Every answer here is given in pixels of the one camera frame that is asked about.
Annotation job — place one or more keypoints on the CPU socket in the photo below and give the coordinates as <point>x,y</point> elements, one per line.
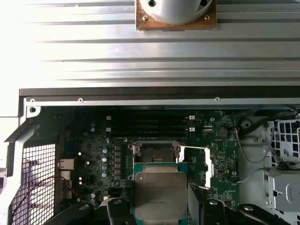
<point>154,153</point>

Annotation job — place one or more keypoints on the black PC case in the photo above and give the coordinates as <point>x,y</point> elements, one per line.
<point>140,102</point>

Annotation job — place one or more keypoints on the metal drive cage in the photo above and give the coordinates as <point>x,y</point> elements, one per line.
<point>281,187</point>

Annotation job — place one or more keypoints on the silver green CPU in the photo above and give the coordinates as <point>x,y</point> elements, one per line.
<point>160,194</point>

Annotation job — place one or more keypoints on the metal socket cover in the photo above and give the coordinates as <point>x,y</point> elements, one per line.
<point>208,168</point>

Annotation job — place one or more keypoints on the brown square base plate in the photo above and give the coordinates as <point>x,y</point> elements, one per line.
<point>175,27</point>

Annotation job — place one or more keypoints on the green motherboard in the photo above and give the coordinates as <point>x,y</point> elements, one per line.
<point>225,152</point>

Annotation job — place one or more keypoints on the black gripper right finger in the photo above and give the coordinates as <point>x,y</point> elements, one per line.
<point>213,213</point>

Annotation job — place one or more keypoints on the silver network port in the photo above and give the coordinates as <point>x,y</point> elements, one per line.
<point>66,164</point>

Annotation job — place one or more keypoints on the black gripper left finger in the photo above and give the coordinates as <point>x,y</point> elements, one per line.
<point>119,213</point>

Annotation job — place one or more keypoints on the RAM slot white clips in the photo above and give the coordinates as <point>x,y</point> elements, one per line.
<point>150,117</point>
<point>150,129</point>

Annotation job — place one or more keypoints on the coin cell battery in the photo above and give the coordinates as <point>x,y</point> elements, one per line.
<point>221,132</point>

